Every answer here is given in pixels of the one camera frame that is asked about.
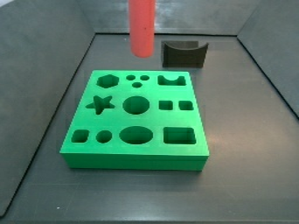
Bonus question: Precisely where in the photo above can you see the red oval peg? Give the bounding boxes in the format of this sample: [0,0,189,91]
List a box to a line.
[128,0,154,58]

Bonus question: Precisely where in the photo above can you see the green shape sorter block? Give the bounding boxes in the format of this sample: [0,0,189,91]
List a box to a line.
[60,70,209,171]

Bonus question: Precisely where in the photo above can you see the dark grey curved block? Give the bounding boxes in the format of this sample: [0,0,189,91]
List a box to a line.
[161,40,209,68]

